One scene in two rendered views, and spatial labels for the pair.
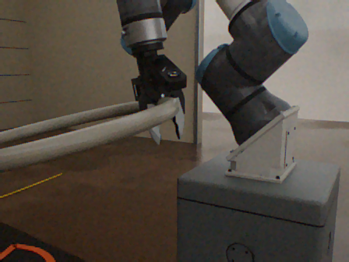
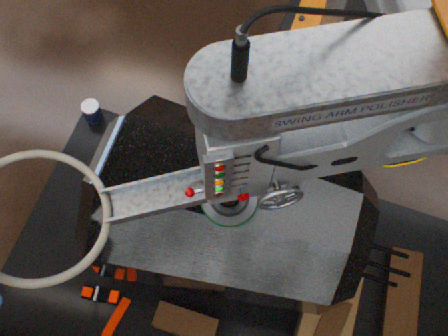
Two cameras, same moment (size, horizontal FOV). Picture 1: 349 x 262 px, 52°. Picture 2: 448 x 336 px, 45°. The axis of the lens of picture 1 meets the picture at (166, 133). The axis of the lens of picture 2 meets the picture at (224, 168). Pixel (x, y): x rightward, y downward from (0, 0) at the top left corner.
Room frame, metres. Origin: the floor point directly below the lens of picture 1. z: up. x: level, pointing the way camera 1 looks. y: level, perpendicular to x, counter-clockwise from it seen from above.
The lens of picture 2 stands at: (1.39, 0.62, 2.79)
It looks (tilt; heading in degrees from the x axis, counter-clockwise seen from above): 67 degrees down; 161
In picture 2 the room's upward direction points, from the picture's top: 3 degrees clockwise
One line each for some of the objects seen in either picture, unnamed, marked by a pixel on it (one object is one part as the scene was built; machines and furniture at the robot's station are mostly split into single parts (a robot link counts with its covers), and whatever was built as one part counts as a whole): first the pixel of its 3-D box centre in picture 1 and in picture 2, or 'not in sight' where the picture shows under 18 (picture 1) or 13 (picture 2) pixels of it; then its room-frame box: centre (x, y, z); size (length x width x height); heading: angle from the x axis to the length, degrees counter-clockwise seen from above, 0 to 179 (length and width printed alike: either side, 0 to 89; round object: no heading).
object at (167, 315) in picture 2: not in sight; (185, 323); (1.03, 0.58, 0.07); 0.30 x 0.12 x 0.12; 55
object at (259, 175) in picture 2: not in sight; (259, 140); (0.75, 0.95, 1.32); 0.36 x 0.22 x 0.45; 85
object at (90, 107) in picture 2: not in sight; (92, 111); (-0.24, 0.39, 0.08); 0.10 x 0.10 x 0.13
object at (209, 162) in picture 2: not in sight; (217, 177); (0.84, 0.79, 1.38); 0.08 x 0.03 x 0.28; 85
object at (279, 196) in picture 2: not in sight; (277, 189); (0.87, 0.98, 1.20); 0.15 x 0.10 x 0.15; 85
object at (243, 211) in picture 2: not in sight; (229, 198); (0.74, 0.87, 0.85); 0.21 x 0.21 x 0.01
